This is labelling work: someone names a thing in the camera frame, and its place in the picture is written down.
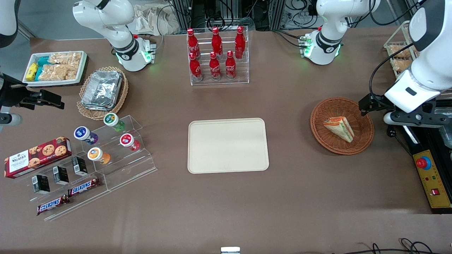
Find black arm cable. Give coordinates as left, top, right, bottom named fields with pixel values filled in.
left=369, top=42, right=416, bottom=98

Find small black box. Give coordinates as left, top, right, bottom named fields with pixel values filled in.
left=72, top=156, right=88, bottom=177
left=53, top=166, right=70, bottom=186
left=32, top=174, right=50, bottom=194

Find black appliance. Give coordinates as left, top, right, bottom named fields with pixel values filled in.
left=399, top=97, right=452, bottom=214

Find light wicker basket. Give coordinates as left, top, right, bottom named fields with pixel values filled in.
left=77, top=66, right=129, bottom=121

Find beige rectangular tray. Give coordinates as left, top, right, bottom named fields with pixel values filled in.
left=188, top=118, right=269, bottom=174

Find crumpled beige bag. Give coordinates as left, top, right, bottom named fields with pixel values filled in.
left=134, top=4, right=180, bottom=36

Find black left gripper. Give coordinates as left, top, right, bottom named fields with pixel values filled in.
left=358, top=93, right=393, bottom=116

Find white rectangular snack tray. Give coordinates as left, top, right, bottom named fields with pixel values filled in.
left=22, top=50, right=89, bottom=87

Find background equipment rack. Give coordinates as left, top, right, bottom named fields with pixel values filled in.
left=171, top=0, right=286, bottom=31

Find metal container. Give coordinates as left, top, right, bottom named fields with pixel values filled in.
left=438, top=127, right=452, bottom=149

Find clear acrylic bottle rack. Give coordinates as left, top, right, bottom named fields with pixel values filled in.
left=186, top=26, right=250, bottom=86

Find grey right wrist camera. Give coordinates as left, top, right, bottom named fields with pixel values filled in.
left=0, top=112, right=23, bottom=127

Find brown wicker basket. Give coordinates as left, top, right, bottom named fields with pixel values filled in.
left=310, top=97, right=375, bottom=156

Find yellow snack packet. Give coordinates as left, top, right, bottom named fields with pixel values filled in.
left=25, top=63, right=39, bottom=81

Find stack of foil trays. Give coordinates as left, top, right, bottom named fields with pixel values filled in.
left=81, top=71, right=123, bottom=111

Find red drink bottle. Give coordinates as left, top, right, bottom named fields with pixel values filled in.
left=119, top=133, right=141, bottom=152

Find Snickers chocolate bar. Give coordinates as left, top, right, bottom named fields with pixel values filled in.
left=68, top=177, right=100, bottom=197
left=37, top=194, right=70, bottom=216

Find triangular sandwich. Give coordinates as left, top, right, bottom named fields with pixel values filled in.
left=323, top=116, right=355, bottom=143

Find yellow emergency stop box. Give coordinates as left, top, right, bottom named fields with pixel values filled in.
left=412, top=150, right=452, bottom=209

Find white wire rack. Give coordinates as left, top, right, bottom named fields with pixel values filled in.
left=383, top=20, right=421, bottom=80

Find black floor cables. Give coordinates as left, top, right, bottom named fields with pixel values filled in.
left=332, top=238, right=452, bottom=254

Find clear acrylic stepped stand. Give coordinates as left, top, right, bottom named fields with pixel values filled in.
left=16, top=115, right=157, bottom=222

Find orange drink bottle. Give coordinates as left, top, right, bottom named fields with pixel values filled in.
left=87, top=147, right=111, bottom=165

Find purple drink bottle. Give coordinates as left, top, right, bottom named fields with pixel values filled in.
left=73, top=126, right=99, bottom=145

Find red Walkers cookie box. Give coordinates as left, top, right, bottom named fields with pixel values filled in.
left=4, top=136, right=72, bottom=179

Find red cola bottle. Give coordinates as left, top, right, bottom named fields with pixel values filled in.
left=187, top=28, right=201, bottom=58
left=211, top=27, right=224, bottom=57
left=189, top=52, right=203, bottom=82
left=234, top=26, right=246, bottom=59
left=225, top=50, right=237, bottom=80
left=209, top=52, right=222, bottom=81

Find clear rice cracker pack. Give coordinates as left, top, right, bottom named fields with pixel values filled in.
left=39, top=64, right=79, bottom=81
left=49, top=52, right=82, bottom=66

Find bagged fried snack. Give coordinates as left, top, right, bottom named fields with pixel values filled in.
left=388, top=45, right=413, bottom=59
left=392, top=58, right=414, bottom=73

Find black power cable with plug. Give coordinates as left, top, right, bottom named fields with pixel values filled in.
left=386, top=125, right=414, bottom=156

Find green drink bottle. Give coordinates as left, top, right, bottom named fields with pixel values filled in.
left=103, top=113, right=126, bottom=132

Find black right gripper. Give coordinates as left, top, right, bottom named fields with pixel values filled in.
left=0, top=73, right=65, bottom=110

